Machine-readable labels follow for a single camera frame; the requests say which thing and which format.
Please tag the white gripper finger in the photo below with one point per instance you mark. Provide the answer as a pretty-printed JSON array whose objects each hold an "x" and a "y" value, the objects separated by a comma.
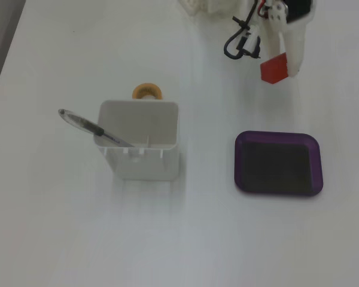
[
  {"x": 276, "y": 18},
  {"x": 296, "y": 45}
]

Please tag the red cube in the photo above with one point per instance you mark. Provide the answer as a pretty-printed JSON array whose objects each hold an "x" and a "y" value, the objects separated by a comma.
[{"x": 273, "y": 70}]

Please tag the white pen holder box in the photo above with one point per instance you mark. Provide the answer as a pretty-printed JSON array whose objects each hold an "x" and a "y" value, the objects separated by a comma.
[{"x": 143, "y": 167}]

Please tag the purple tray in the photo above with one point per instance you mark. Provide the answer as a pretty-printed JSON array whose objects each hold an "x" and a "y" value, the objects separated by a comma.
[{"x": 316, "y": 167}]

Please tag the black tray liner mat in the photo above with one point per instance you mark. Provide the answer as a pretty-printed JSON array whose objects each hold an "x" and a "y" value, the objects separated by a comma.
[{"x": 275, "y": 167}]

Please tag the orange tape roll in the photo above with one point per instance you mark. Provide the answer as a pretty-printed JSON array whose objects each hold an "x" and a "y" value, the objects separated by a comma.
[{"x": 137, "y": 91}]

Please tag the black ballpoint pen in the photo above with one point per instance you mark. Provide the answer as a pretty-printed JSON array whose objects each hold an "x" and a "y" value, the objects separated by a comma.
[{"x": 77, "y": 121}]

